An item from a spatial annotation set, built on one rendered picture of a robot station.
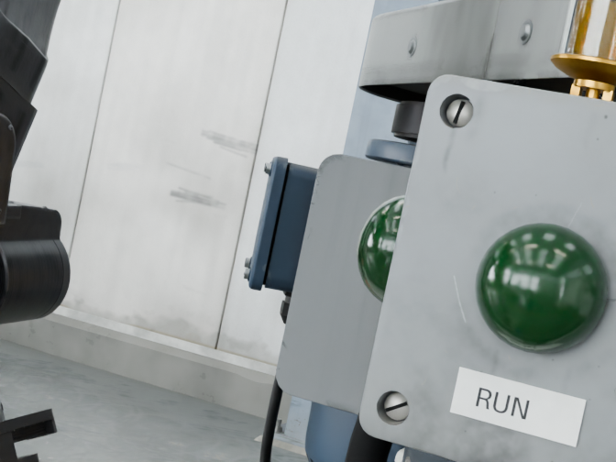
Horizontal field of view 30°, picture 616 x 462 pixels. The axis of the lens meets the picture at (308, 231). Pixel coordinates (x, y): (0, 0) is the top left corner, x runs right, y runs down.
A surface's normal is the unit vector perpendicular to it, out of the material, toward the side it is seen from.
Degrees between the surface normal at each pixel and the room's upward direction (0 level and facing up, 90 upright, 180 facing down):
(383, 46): 90
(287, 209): 90
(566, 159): 90
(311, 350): 90
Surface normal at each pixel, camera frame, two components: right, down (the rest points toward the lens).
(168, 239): -0.37, -0.03
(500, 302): -0.74, 0.14
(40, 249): 0.82, -0.43
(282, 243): 0.07, 0.07
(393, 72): -0.94, -0.18
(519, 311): -0.50, 0.22
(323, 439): -0.85, -0.13
